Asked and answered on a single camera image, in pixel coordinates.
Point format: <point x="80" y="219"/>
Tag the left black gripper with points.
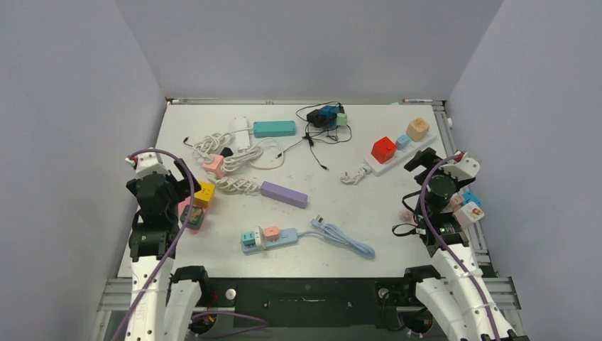
<point x="184" y="187"/>

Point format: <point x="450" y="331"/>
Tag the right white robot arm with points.
<point x="451" y="287"/>

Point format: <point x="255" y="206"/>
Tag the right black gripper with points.
<point x="424" y="159"/>

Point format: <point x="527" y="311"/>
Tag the blue small plug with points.
<point x="468" y="197"/>

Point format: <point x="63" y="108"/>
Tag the pink charger plug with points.
<point x="272" y="233"/>

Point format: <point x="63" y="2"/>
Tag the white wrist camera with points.
<point x="462" y="167"/>
<point x="147" y="163"/>

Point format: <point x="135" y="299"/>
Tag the white adapter plug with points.
<point x="259" y="237"/>

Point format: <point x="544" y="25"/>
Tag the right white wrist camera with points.
<point x="462" y="167"/>

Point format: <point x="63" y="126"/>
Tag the yellow cube socket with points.
<point x="203" y="198"/>

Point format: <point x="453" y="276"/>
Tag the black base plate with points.
<point x="385" y="303"/>

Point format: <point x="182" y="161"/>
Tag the beige small plug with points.
<point x="456" y="202"/>

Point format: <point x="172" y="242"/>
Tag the black power adapter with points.
<point x="317" y="118"/>

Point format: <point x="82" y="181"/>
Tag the teal adapter plug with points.
<point x="248" y="239"/>

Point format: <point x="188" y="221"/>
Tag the purple power strip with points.
<point x="284" y="195"/>

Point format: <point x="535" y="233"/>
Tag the light blue power strip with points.
<point x="287" y="237"/>

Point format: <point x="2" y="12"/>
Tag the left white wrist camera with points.
<point x="147" y="163"/>

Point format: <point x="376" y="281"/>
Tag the small blue adapter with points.
<point x="402" y="142"/>

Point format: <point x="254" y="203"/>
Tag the long white power strip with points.
<point x="400" y="156"/>

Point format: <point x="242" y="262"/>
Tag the light green adapter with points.
<point x="341" y="119"/>

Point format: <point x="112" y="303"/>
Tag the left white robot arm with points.
<point x="162" y="297"/>

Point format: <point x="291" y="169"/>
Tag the white picture cube adapter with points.
<point x="468" y="215"/>

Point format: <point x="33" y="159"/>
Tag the red cube adapter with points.
<point x="383" y="150"/>

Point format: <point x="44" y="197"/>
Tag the pink cube socket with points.
<point x="214" y="165"/>

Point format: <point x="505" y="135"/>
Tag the small white power strip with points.
<point x="241" y="133"/>

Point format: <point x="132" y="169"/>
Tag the tan cube adapter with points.
<point x="417" y="129"/>

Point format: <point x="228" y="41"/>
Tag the green picture adapter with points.
<point x="196" y="217"/>

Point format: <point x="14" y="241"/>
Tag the teal power strip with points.
<point x="264" y="129"/>

